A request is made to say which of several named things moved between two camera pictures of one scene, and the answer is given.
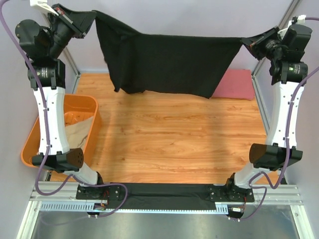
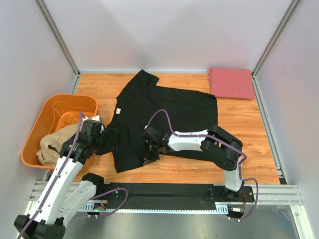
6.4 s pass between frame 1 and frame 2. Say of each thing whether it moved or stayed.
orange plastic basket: stayed
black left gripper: moved
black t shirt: moved
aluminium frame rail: stayed
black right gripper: moved
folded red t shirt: stayed
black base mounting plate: stayed
